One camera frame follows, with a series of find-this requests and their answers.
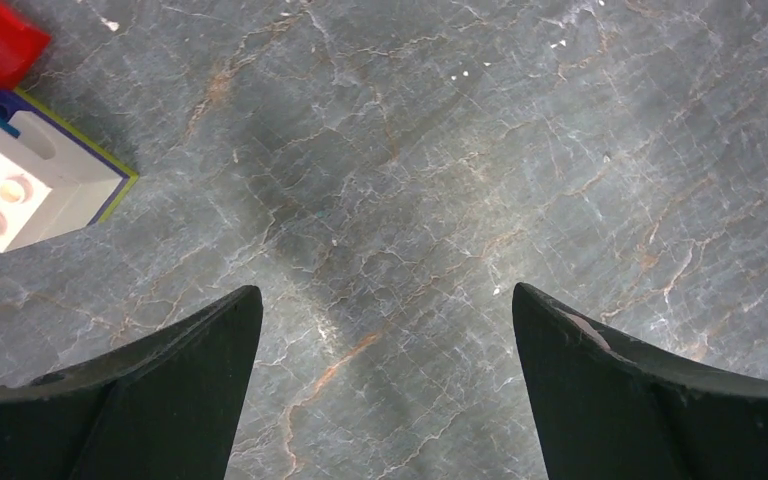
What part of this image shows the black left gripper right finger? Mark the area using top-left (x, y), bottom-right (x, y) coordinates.
top-left (512, 283), bottom-right (768, 479)

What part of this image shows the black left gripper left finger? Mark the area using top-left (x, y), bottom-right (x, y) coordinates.
top-left (0, 286), bottom-right (263, 479)

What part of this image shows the colourful toy block stack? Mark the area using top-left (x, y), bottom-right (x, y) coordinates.
top-left (0, 1), bottom-right (139, 253)

